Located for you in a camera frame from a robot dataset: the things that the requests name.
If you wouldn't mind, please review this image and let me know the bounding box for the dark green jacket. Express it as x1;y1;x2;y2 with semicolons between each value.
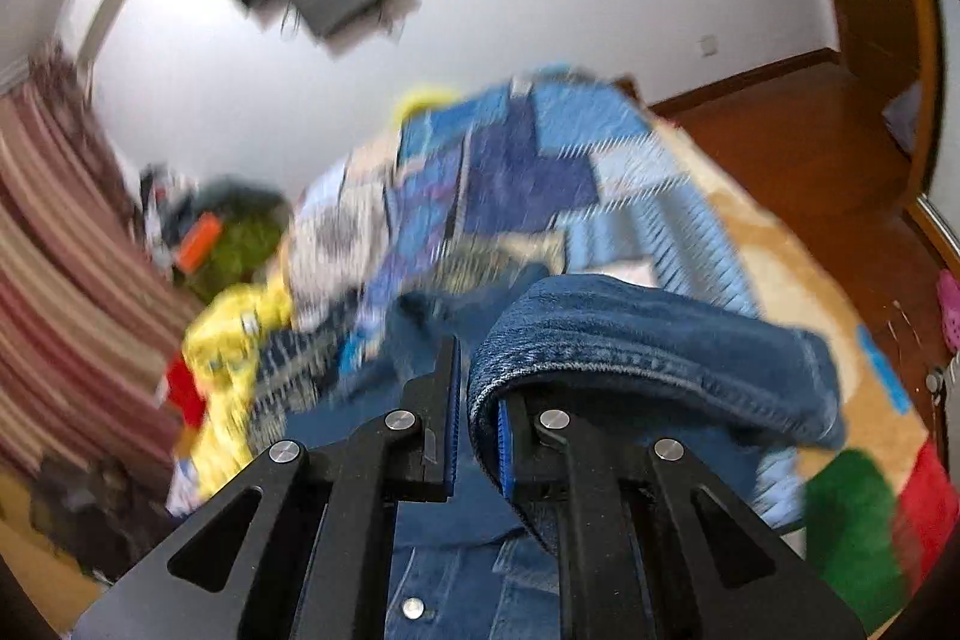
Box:
196;176;290;225

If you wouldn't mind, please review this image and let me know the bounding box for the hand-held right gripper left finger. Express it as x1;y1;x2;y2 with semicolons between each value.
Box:
71;336;462;640

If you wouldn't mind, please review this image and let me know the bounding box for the striped red curtain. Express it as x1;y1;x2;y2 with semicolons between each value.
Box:
0;38;205;485

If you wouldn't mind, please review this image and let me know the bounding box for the yellow printed garment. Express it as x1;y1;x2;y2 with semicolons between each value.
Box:
180;281;301;485

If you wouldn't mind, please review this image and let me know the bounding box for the orange box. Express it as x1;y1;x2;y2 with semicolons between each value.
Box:
175;212;225;271

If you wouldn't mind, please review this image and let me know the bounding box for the yellow hanger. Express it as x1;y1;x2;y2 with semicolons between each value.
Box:
394;83;460;120

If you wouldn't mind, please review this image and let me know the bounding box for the blue patchwork blanket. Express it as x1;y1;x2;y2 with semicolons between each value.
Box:
283;62;760;402

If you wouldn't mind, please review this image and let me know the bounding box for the white sliding door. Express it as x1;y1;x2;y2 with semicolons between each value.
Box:
921;0;960;281

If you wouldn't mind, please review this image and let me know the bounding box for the pile of bags and clutter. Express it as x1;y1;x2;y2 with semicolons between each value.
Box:
139;162;202;270

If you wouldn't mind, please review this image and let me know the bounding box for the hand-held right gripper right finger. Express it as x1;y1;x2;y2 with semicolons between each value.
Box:
495;394;863;640

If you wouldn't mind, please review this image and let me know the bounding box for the blue denim garment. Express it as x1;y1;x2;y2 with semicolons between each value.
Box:
285;269;850;640

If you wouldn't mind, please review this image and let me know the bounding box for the red cloth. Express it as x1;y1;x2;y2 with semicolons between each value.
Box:
163;353;209;429

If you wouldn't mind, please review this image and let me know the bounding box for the dark bag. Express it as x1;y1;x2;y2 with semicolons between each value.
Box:
28;454;175;582

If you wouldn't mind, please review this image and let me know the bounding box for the pink shoe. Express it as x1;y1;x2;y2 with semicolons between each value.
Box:
935;270;960;350

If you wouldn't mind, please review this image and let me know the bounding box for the beige printed blanket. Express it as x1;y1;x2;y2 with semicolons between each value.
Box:
651;113;940;635

